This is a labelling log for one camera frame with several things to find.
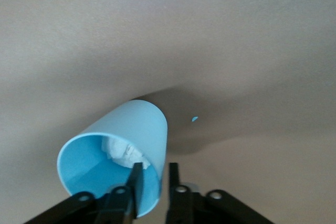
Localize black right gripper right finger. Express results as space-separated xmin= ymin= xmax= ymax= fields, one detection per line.
xmin=165 ymin=162 xmax=275 ymax=224

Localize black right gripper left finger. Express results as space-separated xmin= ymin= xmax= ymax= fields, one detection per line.
xmin=25 ymin=162 xmax=144 ymax=224

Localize crumpled white paper tissue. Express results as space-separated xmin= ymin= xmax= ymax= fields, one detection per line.
xmin=101 ymin=136 xmax=152 ymax=169

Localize blue cup holding paper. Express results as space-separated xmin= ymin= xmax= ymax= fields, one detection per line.
xmin=57 ymin=99 xmax=169 ymax=218

